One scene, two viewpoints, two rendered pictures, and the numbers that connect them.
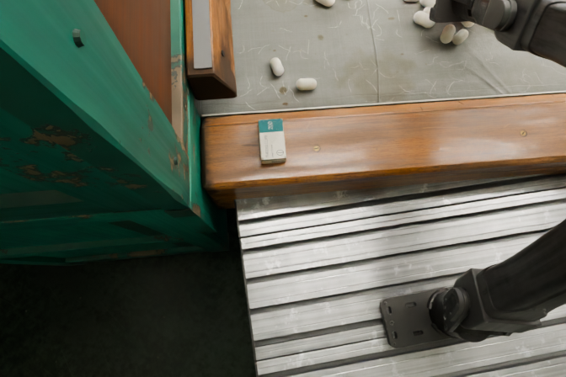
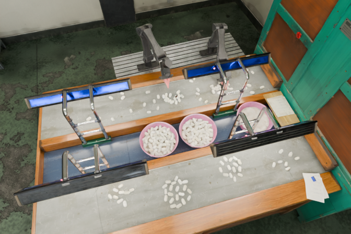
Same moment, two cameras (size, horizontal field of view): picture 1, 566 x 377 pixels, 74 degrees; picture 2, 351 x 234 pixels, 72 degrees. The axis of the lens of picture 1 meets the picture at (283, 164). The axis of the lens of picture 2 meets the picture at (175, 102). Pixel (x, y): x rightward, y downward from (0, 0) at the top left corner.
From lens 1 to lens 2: 206 cm
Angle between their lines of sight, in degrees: 51
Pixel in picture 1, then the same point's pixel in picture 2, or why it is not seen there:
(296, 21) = (252, 81)
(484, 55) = (213, 81)
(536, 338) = (195, 50)
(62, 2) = (270, 17)
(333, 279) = (229, 53)
